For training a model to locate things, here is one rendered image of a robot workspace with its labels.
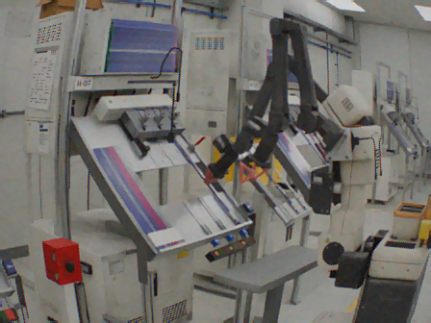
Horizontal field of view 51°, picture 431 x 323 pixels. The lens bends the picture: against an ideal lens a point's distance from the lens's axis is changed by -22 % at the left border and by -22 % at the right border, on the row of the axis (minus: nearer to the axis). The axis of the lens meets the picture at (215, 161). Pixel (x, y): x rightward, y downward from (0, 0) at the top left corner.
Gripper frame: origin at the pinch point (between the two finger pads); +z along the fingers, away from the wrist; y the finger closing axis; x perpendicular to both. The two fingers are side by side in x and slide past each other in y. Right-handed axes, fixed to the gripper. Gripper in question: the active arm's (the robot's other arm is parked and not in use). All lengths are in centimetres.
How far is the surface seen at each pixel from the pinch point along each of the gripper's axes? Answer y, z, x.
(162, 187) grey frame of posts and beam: -9.8, 29.3, -18.1
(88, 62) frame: 50, -16, -62
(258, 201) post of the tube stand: -32.5, 2.9, 15.1
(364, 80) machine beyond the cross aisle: -439, -12, -92
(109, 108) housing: 41, -7, -41
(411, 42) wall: -748, -108, -149
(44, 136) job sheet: 61, 22, -53
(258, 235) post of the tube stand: -32.6, 14.6, 28.3
